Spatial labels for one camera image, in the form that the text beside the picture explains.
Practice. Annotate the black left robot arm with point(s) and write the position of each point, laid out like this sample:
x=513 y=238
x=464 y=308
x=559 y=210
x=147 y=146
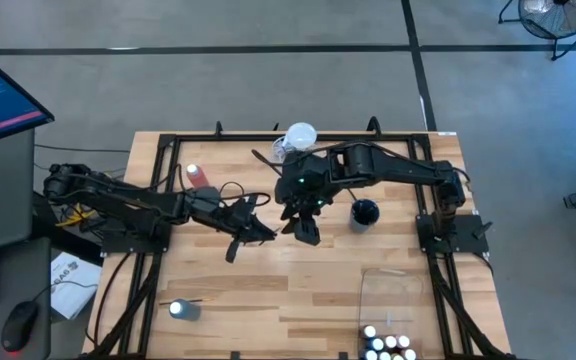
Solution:
x=118 y=200

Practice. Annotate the terracotta paint bottle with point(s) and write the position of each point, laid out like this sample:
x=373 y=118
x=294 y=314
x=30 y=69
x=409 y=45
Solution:
x=403 y=341

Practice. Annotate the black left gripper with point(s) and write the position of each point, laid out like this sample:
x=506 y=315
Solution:
x=240 y=220

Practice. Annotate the dark blue paint bottle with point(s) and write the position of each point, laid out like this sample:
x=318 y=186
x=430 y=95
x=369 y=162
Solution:
x=370 y=355

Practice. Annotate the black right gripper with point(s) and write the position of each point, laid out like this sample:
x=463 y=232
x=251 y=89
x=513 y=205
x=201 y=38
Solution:
x=308 y=185

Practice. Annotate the dark brown paint bottle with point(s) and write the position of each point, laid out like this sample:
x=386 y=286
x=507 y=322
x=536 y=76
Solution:
x=409 y=354

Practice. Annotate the orange paint bottle black label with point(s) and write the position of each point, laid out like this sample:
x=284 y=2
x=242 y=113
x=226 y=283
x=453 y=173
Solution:
x=384 y=356

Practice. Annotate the white paper booklet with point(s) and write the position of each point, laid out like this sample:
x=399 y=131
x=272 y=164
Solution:
x=73 y=287

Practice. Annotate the light blue paint bottle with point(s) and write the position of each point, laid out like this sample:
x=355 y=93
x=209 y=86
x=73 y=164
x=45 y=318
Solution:
x=378 y=344

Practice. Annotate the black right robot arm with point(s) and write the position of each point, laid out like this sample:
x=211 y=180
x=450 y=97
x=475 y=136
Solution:
x=408 y=170

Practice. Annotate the black paintbrush silver ferrule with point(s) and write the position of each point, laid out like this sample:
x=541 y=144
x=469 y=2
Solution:
x=203 y=300
x=352 y=194

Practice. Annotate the white mushroom lamp metal base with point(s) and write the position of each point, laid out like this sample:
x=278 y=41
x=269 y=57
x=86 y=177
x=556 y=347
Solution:
x=300 y=134

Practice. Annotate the clear plastic bin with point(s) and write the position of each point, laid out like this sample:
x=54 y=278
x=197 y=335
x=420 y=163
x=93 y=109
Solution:
x=393 y=300

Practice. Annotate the small yellow paint bottle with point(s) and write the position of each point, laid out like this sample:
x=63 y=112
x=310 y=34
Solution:
x=397 y=357

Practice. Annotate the black computer mouse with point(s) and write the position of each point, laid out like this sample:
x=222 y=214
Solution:
x=18 y=325

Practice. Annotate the pink paint bottle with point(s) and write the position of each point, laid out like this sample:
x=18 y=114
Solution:
x=390 y=341

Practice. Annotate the black aluminium table frame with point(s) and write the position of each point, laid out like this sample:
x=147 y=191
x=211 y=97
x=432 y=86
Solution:
x=288 y=137

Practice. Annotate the grey-blue plastic cup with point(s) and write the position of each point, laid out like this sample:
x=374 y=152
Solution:
x=365 y=212

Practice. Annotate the tall grey-blue paint bottle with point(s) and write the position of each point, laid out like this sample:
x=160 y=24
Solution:
x=188 y=311

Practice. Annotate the tall red paint bottle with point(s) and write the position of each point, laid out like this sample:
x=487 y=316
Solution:
x=194 y=172

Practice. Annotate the black floor fan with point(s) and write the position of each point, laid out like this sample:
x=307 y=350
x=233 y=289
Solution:
x=558 y=17

